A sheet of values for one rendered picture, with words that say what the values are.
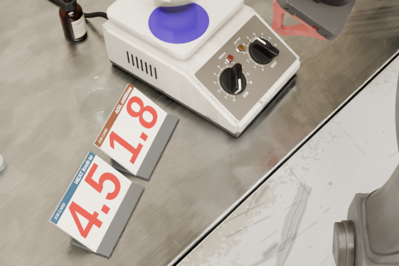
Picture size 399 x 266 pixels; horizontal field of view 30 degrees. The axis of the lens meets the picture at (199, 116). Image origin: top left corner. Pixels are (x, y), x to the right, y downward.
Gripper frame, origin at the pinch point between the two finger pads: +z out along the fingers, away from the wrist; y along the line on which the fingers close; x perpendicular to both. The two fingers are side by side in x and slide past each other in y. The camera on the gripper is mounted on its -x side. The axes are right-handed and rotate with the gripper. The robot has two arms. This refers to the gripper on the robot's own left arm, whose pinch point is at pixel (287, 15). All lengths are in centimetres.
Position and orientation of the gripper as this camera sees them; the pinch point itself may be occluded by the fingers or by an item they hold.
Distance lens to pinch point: 80.9
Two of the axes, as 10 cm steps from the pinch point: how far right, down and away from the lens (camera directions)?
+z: -3.6, 2.7, 8.9
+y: -4.3, 8.0, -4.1
